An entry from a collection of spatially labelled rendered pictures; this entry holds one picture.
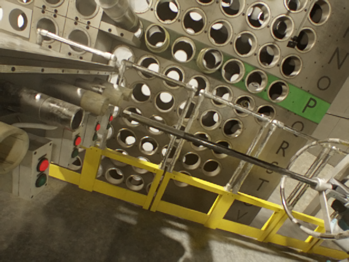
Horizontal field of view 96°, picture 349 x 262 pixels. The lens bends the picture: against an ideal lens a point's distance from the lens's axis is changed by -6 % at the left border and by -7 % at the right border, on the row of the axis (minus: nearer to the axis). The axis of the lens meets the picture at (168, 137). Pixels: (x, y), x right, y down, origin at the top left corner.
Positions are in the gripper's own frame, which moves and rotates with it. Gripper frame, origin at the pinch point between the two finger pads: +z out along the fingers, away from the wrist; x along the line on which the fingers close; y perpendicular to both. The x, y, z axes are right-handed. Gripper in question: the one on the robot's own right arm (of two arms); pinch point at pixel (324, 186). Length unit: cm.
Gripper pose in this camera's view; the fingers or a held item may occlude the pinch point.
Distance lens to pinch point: 89.6
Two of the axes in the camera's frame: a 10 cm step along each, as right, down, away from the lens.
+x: -0.8, 4.8, -8.7
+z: -9.4, -3.4, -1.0
